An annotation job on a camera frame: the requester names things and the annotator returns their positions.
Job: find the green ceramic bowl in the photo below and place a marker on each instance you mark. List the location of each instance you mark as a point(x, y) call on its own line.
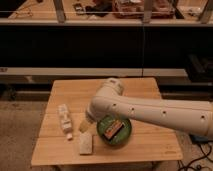
point(122, 135)

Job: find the white sponge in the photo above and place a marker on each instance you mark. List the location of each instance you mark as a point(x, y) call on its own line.
point(85, 143)

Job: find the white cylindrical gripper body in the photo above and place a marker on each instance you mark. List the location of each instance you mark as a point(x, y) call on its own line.
point(92, 114)

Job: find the metal shelf rail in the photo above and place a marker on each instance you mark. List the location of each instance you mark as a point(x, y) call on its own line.
point(97, 72)

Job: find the white plastic bottle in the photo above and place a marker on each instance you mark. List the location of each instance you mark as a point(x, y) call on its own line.
point(64, 118)

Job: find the small white bottle cap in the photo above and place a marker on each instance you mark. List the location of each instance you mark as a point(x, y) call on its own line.
point(69, 136)

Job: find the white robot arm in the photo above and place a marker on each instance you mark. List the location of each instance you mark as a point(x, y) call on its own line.
point(193, 117)

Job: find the wooden table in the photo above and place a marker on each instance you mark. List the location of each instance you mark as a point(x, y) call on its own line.
point(147, 143)

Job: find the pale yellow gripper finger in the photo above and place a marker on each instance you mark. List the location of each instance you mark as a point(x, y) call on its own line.
point(84, 126)

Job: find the orange snack bar in bowl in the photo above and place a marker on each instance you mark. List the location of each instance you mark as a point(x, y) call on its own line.
point(112, 129)

